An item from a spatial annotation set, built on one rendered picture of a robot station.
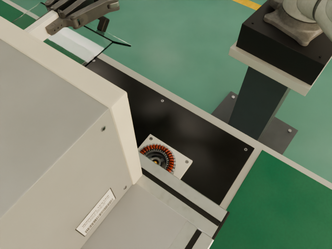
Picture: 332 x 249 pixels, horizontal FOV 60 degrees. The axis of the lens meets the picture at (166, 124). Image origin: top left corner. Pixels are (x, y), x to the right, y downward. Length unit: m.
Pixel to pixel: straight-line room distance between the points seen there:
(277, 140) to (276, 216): 1.03
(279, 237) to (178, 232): 0.46
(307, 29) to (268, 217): 0.62
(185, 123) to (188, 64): 1.23
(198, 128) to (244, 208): 0.26
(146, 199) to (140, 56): 1.78
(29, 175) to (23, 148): 0.03
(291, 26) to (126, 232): 0.87
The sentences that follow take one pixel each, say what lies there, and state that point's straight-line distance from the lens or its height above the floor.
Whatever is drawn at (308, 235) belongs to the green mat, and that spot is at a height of 0.75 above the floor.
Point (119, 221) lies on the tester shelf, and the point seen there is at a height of 1.11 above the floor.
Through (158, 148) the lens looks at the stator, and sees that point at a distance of 0.79.
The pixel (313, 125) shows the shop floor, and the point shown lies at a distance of 2.00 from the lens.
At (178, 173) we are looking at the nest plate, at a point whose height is 0.78.
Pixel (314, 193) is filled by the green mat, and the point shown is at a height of 0.75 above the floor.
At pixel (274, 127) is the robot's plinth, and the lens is 1.87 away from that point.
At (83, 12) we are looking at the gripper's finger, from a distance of 0.56.
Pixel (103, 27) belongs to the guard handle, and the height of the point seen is 1.05.
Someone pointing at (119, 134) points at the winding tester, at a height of 1.27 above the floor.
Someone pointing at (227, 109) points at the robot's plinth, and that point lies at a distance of 1.86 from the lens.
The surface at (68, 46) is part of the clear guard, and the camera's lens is 0.70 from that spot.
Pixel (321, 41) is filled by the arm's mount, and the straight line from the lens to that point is 1.13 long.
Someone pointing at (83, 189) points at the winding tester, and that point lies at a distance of 0.31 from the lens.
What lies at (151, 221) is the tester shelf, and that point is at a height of 1.11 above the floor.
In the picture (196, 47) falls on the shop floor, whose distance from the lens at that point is 2.21.
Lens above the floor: 1.53
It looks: 59 degrees down
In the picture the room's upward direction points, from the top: straight up
